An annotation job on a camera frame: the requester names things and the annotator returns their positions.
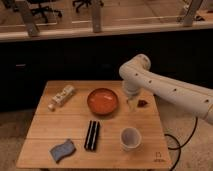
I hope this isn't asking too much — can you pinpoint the blue sponge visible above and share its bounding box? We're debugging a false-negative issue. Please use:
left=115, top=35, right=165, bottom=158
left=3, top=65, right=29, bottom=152
left=50, top=139, right=76, bottom=163

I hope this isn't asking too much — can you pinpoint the white plastic cup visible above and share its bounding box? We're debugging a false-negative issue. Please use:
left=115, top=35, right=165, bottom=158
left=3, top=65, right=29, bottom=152
left=120, top=127, right=142, bottom=151

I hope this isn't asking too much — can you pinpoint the white plastic bottle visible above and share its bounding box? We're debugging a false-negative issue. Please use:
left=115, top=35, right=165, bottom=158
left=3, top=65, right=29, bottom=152
left=48, top=85, right=75, bottom=111

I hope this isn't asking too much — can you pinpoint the grey metal post right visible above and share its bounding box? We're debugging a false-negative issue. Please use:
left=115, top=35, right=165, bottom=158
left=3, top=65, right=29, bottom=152
left=182, top=0, right=203, bottom=27

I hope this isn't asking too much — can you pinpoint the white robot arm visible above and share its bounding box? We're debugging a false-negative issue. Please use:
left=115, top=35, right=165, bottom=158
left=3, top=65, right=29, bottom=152
left=119, top=54, right=213, bottom=125

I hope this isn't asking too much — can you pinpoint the black office chair left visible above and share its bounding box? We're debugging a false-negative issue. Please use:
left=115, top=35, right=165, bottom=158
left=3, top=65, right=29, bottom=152
left=27, top=0, right=62, bottom=23

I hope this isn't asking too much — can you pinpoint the black office chair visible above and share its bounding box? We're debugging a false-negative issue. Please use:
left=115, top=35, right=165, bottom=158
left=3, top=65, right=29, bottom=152
left=27, top=0, right=62, bottom=23
left=72, top=0, right=104, bottom=13

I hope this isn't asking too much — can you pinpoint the grey metal post middle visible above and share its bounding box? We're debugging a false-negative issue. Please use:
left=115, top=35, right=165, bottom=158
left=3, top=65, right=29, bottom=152
left=91, top=0, right=101, bottom=33

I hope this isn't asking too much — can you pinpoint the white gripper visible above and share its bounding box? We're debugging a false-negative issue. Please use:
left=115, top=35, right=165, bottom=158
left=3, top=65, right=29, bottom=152
left=122, top=81, right=140, bottom=111

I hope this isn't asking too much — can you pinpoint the orange round bowl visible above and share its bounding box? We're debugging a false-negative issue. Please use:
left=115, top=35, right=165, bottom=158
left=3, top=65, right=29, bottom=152
left=87, top=88, right=119, bottom=115

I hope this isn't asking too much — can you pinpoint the grey metal post left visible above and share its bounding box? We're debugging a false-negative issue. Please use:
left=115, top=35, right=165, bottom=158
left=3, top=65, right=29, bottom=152
left=15, top=0, right=39, bottom=37

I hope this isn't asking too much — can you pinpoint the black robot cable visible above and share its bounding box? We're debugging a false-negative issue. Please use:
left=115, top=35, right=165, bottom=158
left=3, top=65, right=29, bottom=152
left=164, top=116, right=199, bottom=171

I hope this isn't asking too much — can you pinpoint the black white striped block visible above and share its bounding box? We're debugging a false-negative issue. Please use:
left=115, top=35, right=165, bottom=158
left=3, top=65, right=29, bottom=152
left=84, top=121, right=100, bottom=151

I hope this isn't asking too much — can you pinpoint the wooden table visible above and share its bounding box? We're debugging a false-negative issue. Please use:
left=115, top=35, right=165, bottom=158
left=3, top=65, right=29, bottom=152
left=17, top=81, right=171, bottom=169

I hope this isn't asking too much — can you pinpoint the black office chair middle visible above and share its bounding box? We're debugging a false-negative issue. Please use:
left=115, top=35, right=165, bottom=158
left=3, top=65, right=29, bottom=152
left=72, top=0, right=104, bottom=13

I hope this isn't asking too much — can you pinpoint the grey metal post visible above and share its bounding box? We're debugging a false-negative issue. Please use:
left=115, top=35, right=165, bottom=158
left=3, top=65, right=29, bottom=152
left=182, top=0, right=203, bottom=27
left=15, top=0, right=39, bottom=37
left=91, top=0, right=101, bottom=33

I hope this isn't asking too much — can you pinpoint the red chili pepper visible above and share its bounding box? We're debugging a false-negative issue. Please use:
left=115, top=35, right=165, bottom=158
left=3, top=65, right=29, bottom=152
left=137, top=100, right=148, bottom=107

